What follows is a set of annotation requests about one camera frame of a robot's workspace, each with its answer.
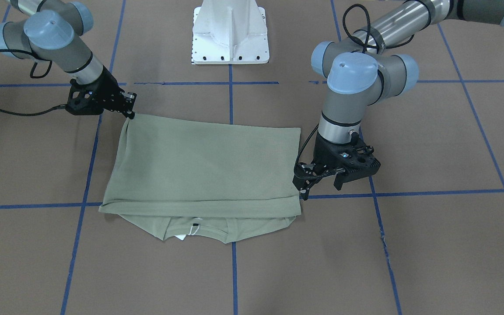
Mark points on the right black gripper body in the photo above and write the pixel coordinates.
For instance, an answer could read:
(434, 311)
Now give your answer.
(109, 89)

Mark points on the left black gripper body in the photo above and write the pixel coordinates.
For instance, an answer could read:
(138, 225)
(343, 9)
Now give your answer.
(323, 152)

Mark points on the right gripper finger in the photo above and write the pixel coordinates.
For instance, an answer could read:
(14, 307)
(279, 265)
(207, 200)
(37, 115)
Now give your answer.
(129, 114)

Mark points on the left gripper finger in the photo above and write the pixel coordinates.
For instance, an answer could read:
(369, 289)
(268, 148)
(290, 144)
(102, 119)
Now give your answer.
(305, 187)

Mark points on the olive green long-sleeve shirt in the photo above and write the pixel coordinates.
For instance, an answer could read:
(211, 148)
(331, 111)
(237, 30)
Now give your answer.
(175, 178)

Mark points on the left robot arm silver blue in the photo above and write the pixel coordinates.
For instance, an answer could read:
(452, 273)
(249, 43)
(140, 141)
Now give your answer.
(358, 75)

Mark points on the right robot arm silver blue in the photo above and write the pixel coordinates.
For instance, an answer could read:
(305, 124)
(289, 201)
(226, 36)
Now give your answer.
(52, 33)

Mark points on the white camera mast with base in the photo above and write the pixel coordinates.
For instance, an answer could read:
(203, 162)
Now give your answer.
(229, 32)

